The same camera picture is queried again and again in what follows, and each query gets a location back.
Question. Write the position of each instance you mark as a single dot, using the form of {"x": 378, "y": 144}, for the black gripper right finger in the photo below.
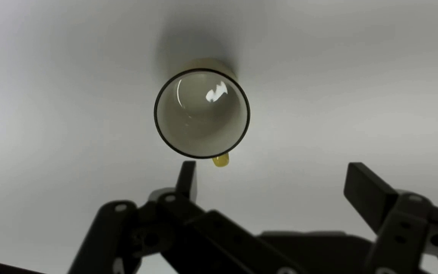
{"x": 407, "y": 218}

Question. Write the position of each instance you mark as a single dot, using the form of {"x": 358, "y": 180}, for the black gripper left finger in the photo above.
{"x": 179, "y": 228}

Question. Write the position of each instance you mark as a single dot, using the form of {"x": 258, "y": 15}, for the yellow enamel mug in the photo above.
{"x": 201, "y": 114}

